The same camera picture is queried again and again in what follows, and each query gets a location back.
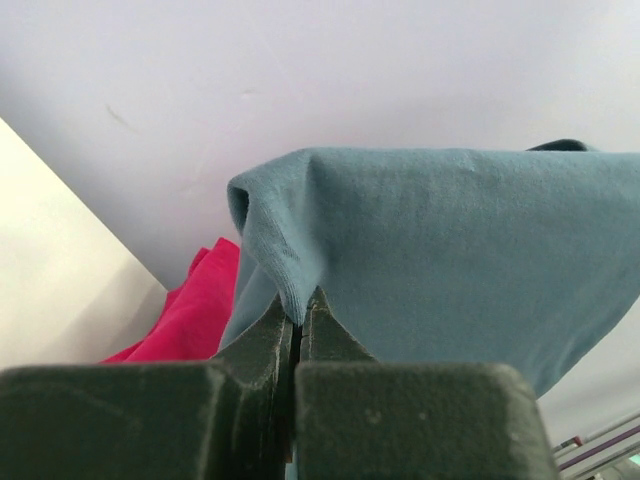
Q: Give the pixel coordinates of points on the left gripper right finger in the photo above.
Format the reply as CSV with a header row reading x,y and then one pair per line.
x,y
359,418

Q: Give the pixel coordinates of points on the folded magenta t-shirt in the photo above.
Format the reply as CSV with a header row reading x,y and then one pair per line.
x,y
195,314

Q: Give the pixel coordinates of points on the teal grey t-shirt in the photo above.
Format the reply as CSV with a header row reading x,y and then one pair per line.
x,y
525,258

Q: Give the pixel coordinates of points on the aluminium frame rail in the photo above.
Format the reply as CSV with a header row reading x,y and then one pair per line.
x,y
601,448

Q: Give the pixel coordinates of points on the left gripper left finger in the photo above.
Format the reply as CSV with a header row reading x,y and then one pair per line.
x,y
227,417

